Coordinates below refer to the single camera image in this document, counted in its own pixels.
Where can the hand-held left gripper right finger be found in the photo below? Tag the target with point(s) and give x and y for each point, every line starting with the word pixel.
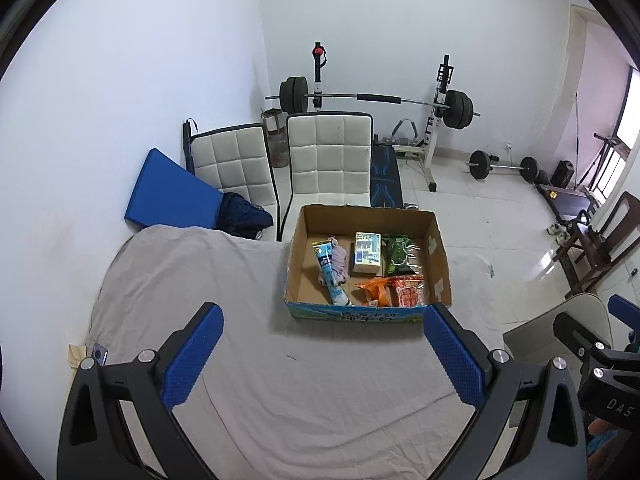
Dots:
pixel 452 355

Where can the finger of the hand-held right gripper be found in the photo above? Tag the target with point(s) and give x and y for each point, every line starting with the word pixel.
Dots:
pixel 625 307
pixel 575 332

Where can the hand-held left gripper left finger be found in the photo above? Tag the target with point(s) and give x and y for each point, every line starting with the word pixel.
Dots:
pixel 195 355

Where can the red snack packet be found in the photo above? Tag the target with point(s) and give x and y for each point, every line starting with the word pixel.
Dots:
pixel 407 292

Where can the green snack packet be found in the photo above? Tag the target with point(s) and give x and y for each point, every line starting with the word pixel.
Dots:
pixel 397 255

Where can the white blue tissue pack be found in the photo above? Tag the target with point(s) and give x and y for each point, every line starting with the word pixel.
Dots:
pixel 367 252

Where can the lilac sock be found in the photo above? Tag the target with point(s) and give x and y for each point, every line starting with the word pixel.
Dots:
pixel 342 260

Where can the blue white tube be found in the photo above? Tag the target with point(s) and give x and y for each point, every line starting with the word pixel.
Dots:
pixel 327 270

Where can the cardboard box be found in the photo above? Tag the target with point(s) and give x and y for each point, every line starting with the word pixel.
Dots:
pixel 310 225

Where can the beige plastic chair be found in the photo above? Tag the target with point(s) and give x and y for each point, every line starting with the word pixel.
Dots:
pixel 540 340

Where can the dark wooden chair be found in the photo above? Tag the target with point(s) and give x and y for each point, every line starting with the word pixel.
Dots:
pixel 595 250

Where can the blue smartphone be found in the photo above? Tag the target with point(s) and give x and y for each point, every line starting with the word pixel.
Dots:
pixel 100 352

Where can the grey tablecloth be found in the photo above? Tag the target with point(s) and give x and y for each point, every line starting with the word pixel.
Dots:
pixel 300 385

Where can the beige cloth piece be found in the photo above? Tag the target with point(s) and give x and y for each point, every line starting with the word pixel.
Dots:
pixel 76 355

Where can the dark treadmill deck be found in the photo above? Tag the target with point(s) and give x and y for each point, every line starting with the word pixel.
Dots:
pixel 570 202

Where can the dark blue jacket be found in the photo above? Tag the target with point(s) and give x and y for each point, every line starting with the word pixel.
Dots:
pixel 245 217

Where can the black speaker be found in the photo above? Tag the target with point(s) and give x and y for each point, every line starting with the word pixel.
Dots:
pixel 563 174

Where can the black weight plates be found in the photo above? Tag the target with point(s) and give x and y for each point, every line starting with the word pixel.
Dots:
pixel 542 176

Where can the blue foam mat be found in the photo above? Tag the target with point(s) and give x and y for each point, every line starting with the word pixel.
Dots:
pixel 170 190

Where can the short barbell with black plates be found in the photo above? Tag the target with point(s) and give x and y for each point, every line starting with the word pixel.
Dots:
pixel 502 165

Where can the thin black pole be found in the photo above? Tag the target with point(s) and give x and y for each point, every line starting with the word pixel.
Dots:
pixel 577 125

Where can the black blue weight bench pad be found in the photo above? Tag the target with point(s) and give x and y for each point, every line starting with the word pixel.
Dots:
pixel 385 175

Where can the white bench press rack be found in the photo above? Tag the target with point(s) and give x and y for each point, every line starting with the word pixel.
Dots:
pixel 431 160

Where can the window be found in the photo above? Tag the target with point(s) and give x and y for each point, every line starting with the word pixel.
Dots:
pixel 631 110

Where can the white padded chair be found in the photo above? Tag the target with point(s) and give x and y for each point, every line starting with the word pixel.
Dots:
pixel 325 155
pixel 235 160

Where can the dark blue slim bag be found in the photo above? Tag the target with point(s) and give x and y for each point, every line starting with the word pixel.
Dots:
pixel 190 145

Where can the rusty gas cylinder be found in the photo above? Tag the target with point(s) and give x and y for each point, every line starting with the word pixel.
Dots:
pixel 280 147

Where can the long barbell with black plates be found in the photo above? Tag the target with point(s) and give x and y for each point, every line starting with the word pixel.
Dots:
pixel 377 97

